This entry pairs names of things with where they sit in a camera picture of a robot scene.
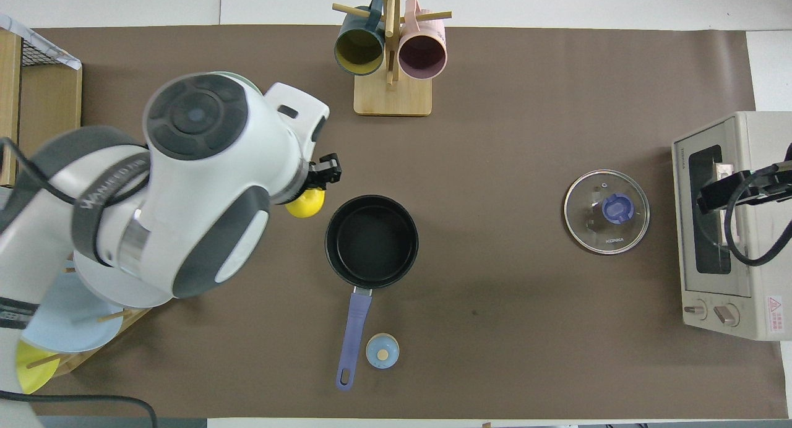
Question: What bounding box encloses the light blue plate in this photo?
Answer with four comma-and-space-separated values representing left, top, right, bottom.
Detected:
22, 270, 124, 354

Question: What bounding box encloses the pink ribbed mug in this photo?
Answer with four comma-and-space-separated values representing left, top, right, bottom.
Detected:
398, 0, 448, 80

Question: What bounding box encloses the grey plate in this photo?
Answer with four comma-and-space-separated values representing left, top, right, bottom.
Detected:
73, 264, 175, 309

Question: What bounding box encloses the small blue round lid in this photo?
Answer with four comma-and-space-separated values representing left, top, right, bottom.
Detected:
366, 333, 400, 370

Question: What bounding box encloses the dark blue mug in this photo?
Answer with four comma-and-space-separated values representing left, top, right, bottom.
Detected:
334, 0, 387, 77

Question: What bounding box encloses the wooden mug tree stand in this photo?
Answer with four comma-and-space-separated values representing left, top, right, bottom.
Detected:
332, 0, 452, 117

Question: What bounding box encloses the white patterned cloth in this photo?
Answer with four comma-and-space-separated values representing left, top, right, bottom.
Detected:
0, 14, 82, 71

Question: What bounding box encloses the black pot purple handle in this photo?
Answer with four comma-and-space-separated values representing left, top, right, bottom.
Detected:
324, 194, 420, 392

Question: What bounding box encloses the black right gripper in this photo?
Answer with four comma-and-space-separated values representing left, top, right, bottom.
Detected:
697, 162, 792, 216

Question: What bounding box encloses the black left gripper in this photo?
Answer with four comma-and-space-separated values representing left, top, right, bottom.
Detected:
303, 153, 343, 190

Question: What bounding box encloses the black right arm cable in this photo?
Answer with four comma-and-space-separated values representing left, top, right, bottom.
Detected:
724, 165, 792, 267

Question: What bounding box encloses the brown table mat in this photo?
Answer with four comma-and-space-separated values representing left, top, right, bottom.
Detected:
0, 25, 790, 419

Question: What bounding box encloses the yellow plate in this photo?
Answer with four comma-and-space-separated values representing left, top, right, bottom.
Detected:
15, 340, 61, 395

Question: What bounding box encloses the black wire basket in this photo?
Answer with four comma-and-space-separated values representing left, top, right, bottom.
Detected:
20, 35, 64, 67

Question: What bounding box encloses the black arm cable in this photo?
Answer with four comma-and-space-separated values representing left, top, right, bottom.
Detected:
0, 391, 159, 428
724, 165, 792, 267

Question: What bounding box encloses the beige toaster oven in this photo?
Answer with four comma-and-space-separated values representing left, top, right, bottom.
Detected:
672, 111, 792, 342

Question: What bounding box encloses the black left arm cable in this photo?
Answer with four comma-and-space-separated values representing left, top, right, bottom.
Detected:
0, 391, 159, 428

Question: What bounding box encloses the glass lid blue knob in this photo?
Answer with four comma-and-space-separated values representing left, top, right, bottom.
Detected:
563, 169, 651, 255

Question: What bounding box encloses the wooden plate rack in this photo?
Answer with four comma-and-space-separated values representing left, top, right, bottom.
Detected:
25, 307, 153, 378

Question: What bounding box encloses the wooden shelf rack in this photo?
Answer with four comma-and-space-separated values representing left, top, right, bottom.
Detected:
0, 29, 83, 189

